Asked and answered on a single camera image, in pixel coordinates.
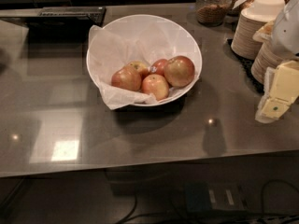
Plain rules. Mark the rear stack of paper bowls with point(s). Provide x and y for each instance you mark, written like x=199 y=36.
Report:
x=250 y=21

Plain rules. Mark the white bowl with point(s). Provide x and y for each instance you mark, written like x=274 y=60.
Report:
x=183 y=40

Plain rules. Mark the glass jar with cereal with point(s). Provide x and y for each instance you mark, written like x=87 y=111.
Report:
x=211 y=12

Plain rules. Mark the large red apple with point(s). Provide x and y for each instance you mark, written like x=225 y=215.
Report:
x=179 y=71

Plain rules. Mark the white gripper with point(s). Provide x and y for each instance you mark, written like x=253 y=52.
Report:
x=286 y=34

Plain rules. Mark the yellow-red apple back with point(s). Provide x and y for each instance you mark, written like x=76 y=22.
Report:
x=140 y=67

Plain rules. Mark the front stack of paper bowls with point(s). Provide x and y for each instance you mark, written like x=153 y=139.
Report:
x=265 y=58

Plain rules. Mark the red apple left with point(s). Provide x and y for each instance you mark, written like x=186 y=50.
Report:
x=127 y=78

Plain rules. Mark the red apple with sticker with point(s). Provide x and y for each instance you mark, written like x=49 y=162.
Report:
x=158 y=67

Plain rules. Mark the red apple front centre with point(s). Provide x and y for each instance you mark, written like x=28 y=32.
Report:
x=156 y=85

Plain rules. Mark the stack of paper bowls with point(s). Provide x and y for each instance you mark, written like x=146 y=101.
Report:
x=265 y=58
x=250 y=21

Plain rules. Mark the dark box under table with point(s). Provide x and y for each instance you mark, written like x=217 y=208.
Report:
x=207 y=198

